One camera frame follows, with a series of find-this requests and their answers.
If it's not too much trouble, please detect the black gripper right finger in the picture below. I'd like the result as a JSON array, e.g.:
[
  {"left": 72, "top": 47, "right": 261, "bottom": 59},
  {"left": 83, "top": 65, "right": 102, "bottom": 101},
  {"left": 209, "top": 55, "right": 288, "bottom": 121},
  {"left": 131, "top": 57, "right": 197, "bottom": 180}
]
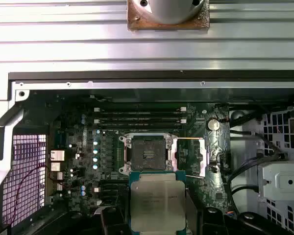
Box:
[{"left": 185, "top": 194, "right": 289, "bottom": 235}]

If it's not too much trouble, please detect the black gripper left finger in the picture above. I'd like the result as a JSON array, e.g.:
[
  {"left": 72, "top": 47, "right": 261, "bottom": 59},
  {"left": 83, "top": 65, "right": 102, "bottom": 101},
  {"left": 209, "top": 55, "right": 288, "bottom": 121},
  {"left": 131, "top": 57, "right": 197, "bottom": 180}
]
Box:
[{"left": 60, "top": 206, "right": 132, "bottom": 235}]

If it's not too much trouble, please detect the silver CPU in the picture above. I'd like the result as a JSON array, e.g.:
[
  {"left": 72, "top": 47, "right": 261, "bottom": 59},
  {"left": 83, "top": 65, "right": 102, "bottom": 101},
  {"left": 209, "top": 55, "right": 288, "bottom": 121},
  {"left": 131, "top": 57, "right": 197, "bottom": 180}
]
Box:
[{"left": 128, "top": 170, "right": 187, "bottom": 233}]

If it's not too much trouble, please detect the metal socket cover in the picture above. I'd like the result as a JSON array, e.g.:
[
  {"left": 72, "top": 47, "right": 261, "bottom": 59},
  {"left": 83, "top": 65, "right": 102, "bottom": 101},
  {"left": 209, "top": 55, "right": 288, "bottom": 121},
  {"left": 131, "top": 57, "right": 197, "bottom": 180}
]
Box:
[{"left": 167, "top": 137, "right": 210, "bottom": 179}]

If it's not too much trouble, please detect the CPU socket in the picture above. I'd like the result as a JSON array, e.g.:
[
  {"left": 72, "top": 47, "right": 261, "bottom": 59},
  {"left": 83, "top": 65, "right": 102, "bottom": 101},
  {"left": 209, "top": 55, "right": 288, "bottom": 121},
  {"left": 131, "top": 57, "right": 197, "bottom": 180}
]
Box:
[{"left": 118, "top": 133, "right": 174, "bottom": 174}]

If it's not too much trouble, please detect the green motherboard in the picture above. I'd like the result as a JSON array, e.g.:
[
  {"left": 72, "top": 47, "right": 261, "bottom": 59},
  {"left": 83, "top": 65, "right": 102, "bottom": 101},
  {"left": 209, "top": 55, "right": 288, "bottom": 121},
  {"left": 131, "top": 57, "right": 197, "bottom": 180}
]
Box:
[{"left": 48, "top": 100, "right": 232, "bottom": 221}]

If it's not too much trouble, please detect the metal drive cage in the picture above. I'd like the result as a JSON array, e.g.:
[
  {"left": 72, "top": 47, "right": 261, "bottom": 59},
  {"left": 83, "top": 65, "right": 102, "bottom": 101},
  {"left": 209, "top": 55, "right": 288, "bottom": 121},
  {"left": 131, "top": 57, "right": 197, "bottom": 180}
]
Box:
[{"left": 258, "top": 107, "right": 294, "bottom": 235}]

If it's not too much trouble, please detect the round coin battery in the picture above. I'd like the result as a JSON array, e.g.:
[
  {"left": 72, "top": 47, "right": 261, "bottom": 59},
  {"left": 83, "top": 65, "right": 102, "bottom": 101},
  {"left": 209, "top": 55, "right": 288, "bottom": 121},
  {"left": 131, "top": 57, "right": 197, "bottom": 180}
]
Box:
[{"left": 205, "top": 117, "right": 221, "bottom": 132}]

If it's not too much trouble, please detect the blue D-sub port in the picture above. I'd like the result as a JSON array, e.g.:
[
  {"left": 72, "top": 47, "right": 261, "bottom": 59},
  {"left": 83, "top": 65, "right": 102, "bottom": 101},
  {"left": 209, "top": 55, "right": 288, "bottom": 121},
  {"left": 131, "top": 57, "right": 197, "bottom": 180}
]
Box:
[{"left": 56, "top": 131, "right": 70, "bottom": 146}]

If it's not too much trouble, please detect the perforated metal fan grille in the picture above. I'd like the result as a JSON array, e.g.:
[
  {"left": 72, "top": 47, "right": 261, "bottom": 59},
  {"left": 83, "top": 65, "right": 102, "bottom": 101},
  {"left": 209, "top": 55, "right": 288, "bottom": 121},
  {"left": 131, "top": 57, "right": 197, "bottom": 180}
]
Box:
[{"left": 0, "top": 133, "right": 49, "bottom": 226}]

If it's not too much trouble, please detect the black and silver PC case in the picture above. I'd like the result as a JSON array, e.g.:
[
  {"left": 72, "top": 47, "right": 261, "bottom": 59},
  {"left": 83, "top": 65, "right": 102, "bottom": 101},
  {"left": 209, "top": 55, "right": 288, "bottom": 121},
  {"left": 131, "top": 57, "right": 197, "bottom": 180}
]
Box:
[{"left": 0, "top": 70, "right": 294, "bottom": 235}]

